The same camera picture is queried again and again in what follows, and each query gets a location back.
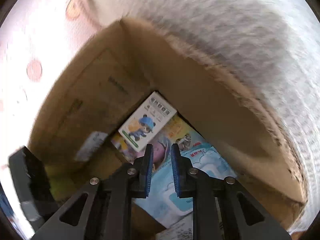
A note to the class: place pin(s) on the brown cardboard box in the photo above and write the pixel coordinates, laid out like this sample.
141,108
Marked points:
123,64

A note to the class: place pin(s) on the panda picture small box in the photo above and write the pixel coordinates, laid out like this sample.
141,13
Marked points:
146,121

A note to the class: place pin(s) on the white paper sheet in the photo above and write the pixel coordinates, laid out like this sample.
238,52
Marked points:
176,215

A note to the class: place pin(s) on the colourful oil pastel box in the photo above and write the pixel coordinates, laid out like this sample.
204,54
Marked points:
176,131

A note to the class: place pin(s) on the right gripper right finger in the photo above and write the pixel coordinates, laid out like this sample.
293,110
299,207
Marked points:
222,208

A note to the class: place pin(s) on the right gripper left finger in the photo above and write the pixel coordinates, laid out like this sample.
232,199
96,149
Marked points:
101,209

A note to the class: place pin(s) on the white shipping label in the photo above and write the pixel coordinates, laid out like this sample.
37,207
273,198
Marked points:
90,145

